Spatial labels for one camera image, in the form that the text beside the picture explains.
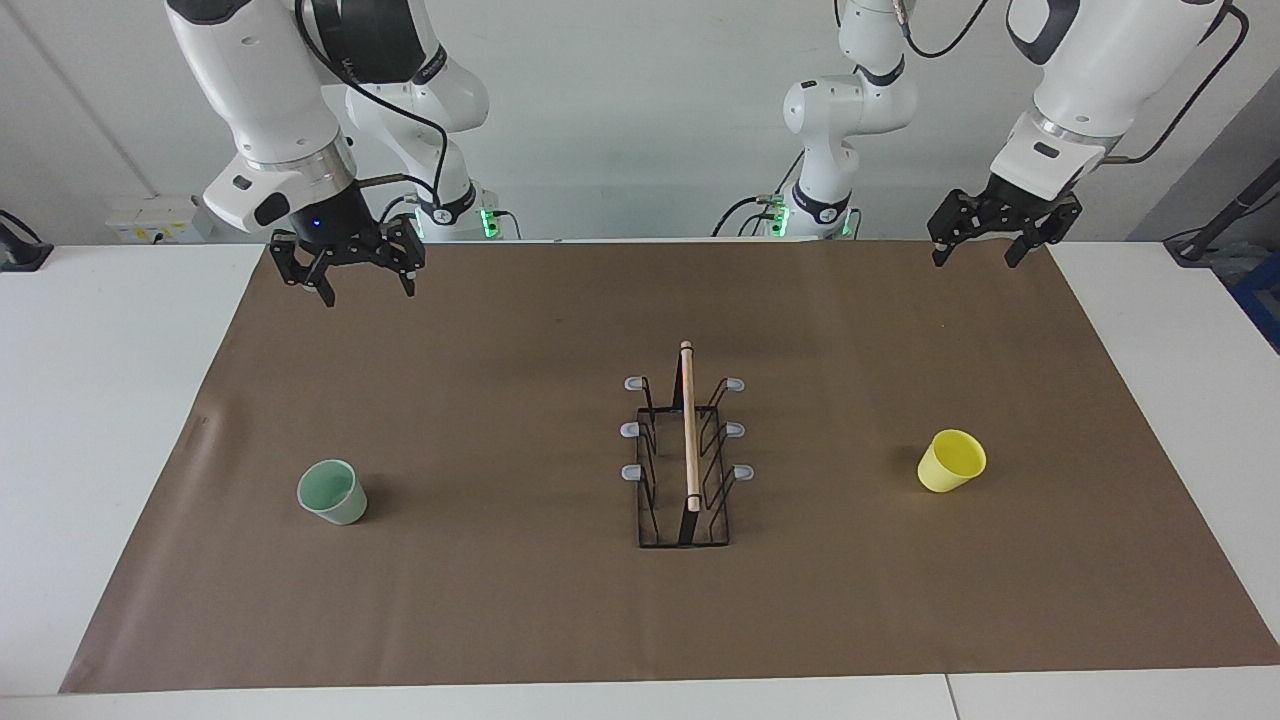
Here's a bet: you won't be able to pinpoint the blue crate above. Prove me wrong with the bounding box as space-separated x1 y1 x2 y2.
1230 250 1280 351

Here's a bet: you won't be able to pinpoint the black wire cup rack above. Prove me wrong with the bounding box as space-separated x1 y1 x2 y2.
622 340 756 549

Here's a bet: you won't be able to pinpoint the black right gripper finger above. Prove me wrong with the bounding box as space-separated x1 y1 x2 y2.
270 232 337 307
380 215 427 298

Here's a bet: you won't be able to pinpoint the black left arm base cables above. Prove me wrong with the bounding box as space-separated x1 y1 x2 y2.
712 150 803 238

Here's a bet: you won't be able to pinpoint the yellow plastic cup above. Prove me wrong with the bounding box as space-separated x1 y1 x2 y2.
917 429 988 494

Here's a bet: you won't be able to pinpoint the black clamp mount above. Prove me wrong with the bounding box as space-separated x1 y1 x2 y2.
0 210 54 273

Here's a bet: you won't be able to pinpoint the black right arm base cables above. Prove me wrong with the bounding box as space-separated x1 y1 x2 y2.
376 195 421 241

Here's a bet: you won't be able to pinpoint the black arm base cables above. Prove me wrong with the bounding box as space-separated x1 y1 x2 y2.
376 195 421 241
712 150 803 238

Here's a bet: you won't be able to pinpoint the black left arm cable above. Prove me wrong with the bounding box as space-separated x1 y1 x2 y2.
1103 3 1251 164

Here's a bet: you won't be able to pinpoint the brown paper mat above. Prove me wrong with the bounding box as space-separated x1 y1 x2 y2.
58 240 1280 694

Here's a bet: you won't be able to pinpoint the green plastic cup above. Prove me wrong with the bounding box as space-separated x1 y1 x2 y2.
297 459 368 526

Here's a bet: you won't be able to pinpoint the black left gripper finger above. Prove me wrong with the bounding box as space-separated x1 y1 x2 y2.
1005 198 1083 269
927 190 987 268

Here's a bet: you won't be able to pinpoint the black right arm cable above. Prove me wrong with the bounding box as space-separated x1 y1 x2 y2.
293 0 449 208

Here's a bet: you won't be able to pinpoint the white wall socket box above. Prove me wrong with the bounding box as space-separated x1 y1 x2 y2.
105 195 216 244

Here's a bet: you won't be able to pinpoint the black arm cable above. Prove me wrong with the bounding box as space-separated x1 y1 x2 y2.
1103 3 1251 164
293 0 449 208

